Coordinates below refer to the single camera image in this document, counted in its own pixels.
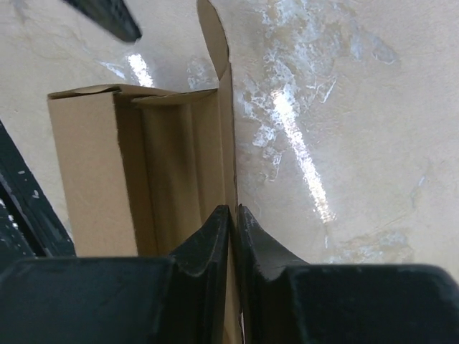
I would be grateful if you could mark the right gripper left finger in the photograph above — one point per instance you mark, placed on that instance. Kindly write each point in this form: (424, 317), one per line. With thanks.
(179, 298)

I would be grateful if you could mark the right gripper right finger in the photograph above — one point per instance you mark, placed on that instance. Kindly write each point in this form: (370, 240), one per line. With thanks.
(287, 300)

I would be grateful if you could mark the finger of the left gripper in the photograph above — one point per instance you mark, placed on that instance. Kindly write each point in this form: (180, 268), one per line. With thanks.
(112, 15)

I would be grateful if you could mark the brown cardboard box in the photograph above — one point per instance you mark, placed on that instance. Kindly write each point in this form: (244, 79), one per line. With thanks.
(144, 168)

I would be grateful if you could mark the black base frame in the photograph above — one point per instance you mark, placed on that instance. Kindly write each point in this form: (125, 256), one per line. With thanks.
(30, 227)

